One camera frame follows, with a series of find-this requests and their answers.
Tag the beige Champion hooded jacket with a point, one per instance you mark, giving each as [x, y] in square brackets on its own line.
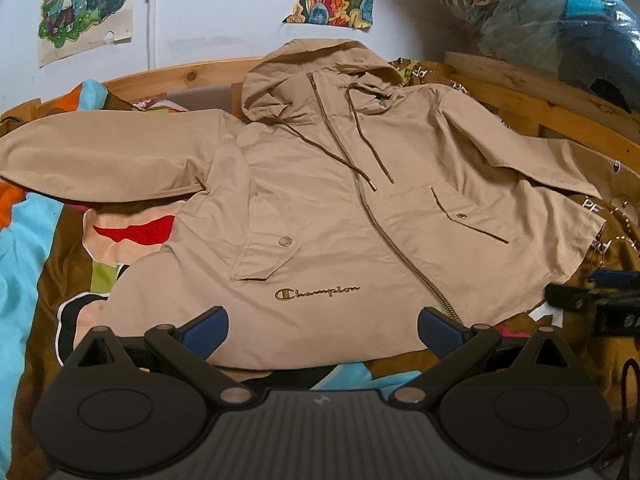
[323, 221]

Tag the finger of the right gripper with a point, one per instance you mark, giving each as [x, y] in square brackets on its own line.
[570, 298]
[616, 279]

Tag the white wall pipe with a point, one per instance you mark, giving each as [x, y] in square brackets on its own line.
[151, 11]

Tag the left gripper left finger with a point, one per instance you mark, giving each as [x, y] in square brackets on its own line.
[184, 350]

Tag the plastic-wrapped bedding bundle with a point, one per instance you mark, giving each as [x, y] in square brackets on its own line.
[592, 45]

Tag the anime girl wall poster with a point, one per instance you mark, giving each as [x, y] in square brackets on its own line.
[68, 27]

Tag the colourful patchwork brown bedsheet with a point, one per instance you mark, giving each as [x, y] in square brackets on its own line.
[53, 254]

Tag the wooden bed frame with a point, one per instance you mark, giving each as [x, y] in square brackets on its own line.
[335, 98]

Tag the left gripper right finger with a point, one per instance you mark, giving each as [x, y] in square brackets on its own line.
[459, 349]

